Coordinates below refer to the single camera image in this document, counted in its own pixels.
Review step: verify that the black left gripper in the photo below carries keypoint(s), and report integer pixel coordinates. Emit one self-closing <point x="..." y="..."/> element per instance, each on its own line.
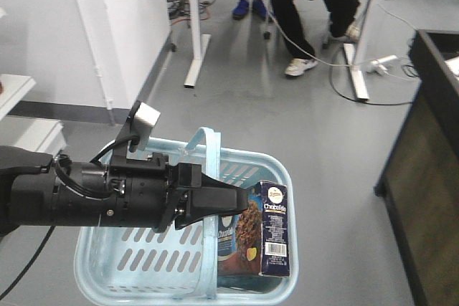
<point x="153" y="193"/>

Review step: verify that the dark blue Chocofello cookie box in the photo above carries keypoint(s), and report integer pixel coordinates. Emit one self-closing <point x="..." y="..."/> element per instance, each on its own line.
<point x="255" y="242"/>

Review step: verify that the light blue plastic basket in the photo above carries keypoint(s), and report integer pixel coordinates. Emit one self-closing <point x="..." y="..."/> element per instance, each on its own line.
<point x="137" y="266"/>

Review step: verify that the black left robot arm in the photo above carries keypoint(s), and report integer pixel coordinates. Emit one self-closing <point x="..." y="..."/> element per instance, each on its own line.
<point x="38" y="189"/>

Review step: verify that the dark wooden display stand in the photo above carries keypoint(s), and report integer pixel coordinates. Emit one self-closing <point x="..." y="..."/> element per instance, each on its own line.
<point x="419" y="183"/>

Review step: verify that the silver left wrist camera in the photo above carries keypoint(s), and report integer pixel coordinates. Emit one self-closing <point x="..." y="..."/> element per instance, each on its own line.
<point x="140" y="123"/>

